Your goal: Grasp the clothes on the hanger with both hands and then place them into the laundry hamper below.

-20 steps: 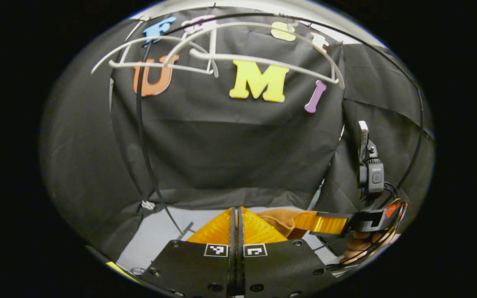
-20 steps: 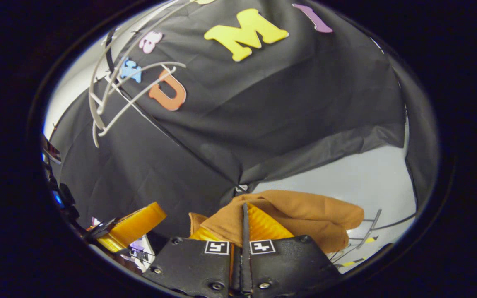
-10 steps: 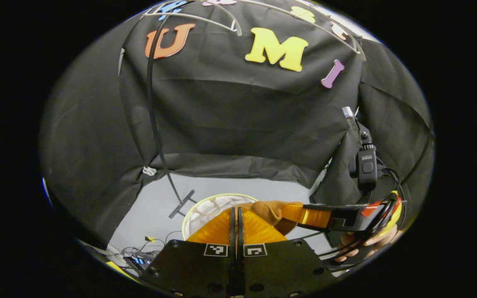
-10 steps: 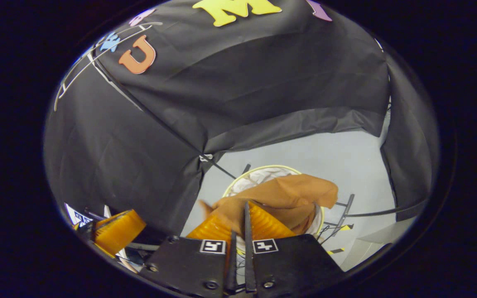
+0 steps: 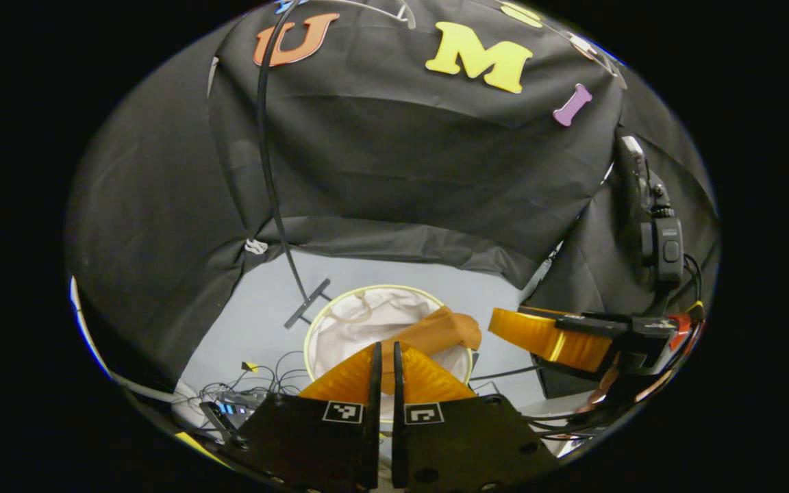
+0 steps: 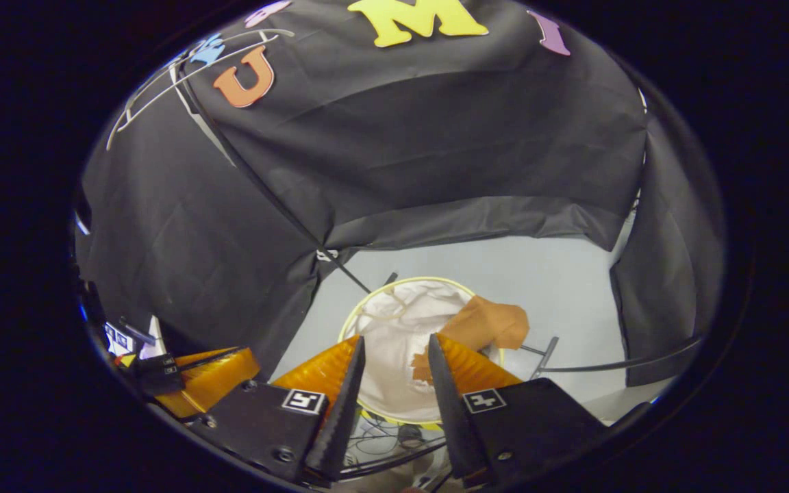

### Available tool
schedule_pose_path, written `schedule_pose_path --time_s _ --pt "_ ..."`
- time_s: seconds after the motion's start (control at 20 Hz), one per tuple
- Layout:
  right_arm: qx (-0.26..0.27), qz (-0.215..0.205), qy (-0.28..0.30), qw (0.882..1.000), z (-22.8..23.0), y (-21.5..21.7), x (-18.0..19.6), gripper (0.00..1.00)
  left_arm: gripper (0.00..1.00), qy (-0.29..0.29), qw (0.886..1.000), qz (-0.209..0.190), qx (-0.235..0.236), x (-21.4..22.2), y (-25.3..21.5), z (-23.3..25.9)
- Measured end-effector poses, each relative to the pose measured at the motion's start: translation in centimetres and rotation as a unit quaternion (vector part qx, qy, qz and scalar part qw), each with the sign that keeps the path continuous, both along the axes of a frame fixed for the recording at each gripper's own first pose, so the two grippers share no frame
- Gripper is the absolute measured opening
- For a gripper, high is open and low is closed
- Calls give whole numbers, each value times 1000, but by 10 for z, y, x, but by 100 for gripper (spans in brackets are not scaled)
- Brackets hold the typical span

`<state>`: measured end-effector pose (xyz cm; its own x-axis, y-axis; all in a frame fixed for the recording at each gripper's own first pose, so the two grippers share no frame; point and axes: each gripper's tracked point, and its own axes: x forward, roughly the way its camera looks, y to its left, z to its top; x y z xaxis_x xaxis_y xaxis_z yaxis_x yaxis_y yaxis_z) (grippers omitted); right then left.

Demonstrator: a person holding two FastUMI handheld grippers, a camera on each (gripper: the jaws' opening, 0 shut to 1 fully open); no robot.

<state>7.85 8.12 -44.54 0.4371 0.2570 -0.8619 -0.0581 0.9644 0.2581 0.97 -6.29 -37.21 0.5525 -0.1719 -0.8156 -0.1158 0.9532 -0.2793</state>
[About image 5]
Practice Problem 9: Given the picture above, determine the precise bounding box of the black metal clothes rack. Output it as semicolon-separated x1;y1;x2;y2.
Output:
256;0;628;329

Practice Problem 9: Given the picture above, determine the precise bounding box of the brown collared shirt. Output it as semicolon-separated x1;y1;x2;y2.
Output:
379;306;483;394

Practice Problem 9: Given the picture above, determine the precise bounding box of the black backdrop cloth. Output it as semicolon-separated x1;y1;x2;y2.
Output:
66;0;721;394

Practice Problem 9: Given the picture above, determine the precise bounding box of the white hanger with taped hook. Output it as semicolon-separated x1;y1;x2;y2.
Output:
569;31;629;90

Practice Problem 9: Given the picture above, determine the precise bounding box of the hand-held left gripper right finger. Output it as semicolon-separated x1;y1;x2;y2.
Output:
392;341;561;492

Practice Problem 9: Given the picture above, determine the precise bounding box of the white empty plastic hanger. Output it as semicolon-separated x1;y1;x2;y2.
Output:
326;0;417;29

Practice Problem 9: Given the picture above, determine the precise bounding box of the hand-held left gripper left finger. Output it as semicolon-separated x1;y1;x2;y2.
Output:
234;341;383;492

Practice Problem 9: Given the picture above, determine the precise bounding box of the black cable bundle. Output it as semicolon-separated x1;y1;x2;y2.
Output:
196;351;313;412

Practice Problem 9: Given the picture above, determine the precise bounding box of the white laundry hamper yellow rim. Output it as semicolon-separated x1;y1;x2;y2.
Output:
302;284;475;422

